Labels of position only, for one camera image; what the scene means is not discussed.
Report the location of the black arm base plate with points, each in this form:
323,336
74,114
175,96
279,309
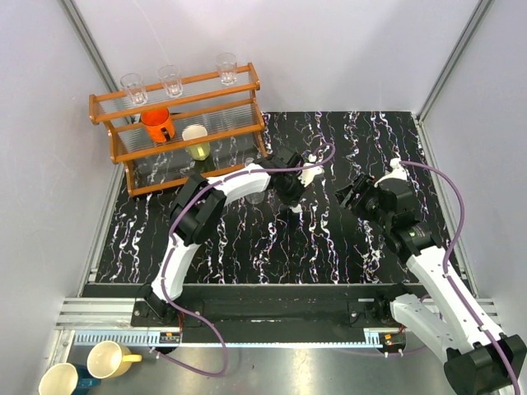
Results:
269,315

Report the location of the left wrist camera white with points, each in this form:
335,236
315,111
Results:
313,169

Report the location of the aluminium front rail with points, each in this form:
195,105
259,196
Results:
93,322

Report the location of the cream blue mug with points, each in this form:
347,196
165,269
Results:
67,379

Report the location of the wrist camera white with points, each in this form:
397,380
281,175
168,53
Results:
313,169
397,170

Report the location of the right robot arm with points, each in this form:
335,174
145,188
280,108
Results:
477,356

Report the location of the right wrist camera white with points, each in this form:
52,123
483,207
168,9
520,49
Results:
397,170

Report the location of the right clear glass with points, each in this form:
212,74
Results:
227,68

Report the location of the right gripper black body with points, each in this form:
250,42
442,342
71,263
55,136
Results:
370,206

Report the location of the clear glass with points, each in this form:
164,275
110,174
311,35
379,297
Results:
227,68
134,88
169,76

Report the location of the orange mug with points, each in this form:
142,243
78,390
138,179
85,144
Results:
159,126

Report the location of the orange wooden shelf rack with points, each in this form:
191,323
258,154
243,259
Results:
216,128

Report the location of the middle clear glass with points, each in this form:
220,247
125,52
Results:
169,76

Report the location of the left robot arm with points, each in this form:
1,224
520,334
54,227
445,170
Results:
198,208

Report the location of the clear plastic bottle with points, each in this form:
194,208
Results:
254,198

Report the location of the right corner aluminium post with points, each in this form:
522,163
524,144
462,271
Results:
468,32

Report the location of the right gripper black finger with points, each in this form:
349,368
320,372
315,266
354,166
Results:
347,198
362,185

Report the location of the left clear glass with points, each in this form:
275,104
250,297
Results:
134,88

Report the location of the corner aluminium post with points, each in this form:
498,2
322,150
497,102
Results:
468,32
83,33

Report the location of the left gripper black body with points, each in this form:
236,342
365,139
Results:
291,188

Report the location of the yellow mug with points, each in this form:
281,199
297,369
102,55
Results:
109,359

